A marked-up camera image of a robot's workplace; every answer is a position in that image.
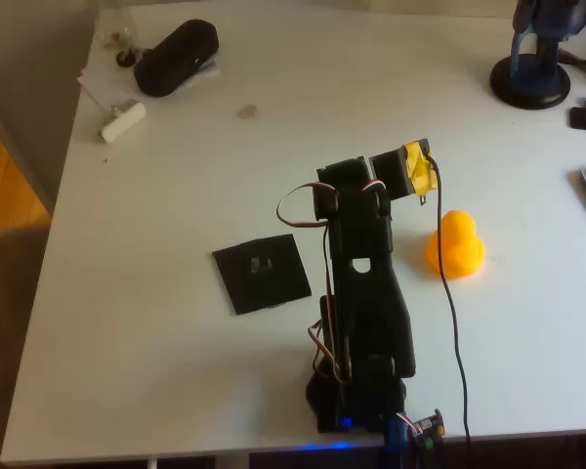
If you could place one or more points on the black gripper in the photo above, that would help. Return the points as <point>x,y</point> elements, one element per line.
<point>340,174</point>

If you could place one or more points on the yellow rubber duck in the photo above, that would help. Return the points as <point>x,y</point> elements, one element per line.
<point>461,244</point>

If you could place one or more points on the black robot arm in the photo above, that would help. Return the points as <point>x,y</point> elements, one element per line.
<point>366,303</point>

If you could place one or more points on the black cardboard square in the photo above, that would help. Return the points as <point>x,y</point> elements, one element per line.
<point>273,288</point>

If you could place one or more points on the black glasses case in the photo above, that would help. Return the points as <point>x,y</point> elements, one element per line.
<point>176,58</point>

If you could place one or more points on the blue microphone on black stand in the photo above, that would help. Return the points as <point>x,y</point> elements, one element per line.
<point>530,83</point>

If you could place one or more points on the white power bank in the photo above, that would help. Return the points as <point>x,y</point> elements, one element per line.
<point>124,122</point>

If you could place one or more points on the small black round cap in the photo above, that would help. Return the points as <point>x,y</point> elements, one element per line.
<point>125,58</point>

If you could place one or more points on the clear glass bottle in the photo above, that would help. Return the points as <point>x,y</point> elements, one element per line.
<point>117,29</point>

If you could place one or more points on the motor controller board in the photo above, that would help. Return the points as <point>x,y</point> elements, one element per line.
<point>427,425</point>

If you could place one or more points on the blue table clamp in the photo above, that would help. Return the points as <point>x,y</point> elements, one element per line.
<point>395,435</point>

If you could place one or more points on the camera wrapped in yellow tape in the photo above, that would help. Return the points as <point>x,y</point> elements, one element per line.
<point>417,168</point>

